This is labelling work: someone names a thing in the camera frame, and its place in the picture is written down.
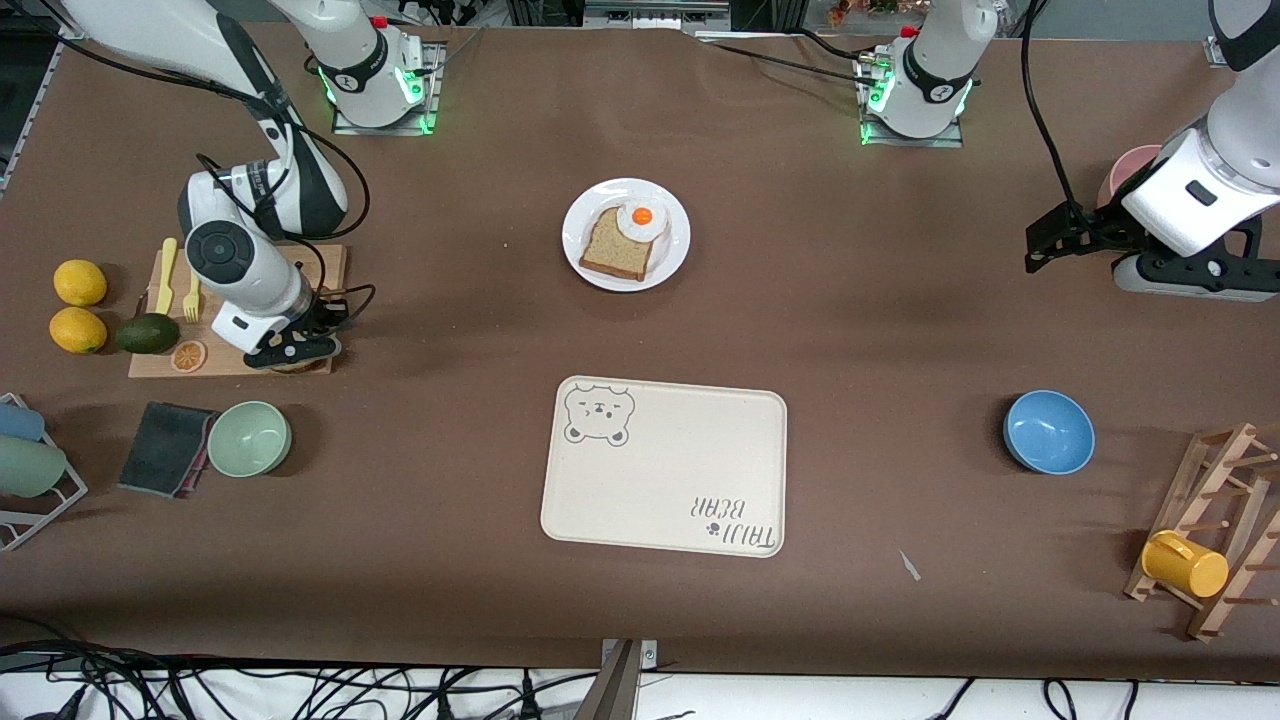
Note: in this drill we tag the wooden cup rack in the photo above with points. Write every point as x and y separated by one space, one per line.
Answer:
1178 520

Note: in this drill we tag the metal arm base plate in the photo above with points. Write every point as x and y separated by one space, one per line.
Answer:
955 135
430 100

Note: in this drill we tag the yellow plastic knife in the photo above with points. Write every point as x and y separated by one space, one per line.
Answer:
165 280

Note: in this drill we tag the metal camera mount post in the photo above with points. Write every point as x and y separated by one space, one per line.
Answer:
620 690

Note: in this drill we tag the wooden cutting board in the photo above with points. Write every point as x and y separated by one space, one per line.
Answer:
170 365

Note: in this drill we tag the yellow lemon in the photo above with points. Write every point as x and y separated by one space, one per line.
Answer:
80 283
78 331

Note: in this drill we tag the pale green bowl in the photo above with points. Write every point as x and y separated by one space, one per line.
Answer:
250 440

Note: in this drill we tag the pink folded cloth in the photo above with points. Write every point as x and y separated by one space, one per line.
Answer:
197 478

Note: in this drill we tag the cream bear print tray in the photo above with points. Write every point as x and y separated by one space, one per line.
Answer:
660 470

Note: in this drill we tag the brown bread slice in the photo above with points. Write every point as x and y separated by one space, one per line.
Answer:
300 369
610 250

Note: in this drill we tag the toy orange slice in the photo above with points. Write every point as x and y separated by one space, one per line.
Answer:
188 356

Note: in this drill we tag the grey equipment box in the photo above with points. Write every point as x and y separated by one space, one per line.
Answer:
650 10

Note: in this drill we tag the pale green cup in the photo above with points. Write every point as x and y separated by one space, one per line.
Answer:
28 468

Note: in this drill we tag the small paper scrap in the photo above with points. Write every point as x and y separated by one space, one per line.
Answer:
910 567

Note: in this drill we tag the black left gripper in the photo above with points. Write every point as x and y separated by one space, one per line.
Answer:
1098 231

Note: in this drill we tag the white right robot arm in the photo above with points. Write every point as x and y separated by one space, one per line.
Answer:
262 275

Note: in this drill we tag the white round plate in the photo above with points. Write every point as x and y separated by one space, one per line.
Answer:
672 260

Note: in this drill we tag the dark green avocado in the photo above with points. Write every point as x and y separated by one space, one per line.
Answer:
148 334

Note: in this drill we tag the toy fried egg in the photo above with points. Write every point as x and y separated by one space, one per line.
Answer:
630 228

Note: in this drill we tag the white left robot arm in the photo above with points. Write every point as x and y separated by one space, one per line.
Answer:
940 60

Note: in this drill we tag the yellow cup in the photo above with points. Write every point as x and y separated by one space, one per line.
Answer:
1190 570

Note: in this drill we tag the light blue cup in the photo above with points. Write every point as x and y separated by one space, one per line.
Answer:
18 422

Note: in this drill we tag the yellow plastic fork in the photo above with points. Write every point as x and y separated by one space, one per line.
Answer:
192 300

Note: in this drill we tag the aluminium frame profile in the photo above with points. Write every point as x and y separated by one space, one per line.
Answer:
35 100
1213 52

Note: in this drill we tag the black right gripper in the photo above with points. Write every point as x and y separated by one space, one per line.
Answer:
322 312

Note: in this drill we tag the pink bowl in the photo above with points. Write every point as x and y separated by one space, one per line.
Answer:
1120 175

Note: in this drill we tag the blue bowl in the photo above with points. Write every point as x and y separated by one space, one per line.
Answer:
1050 432

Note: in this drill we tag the dark grey folded cloth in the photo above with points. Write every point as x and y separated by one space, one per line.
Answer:
160 450

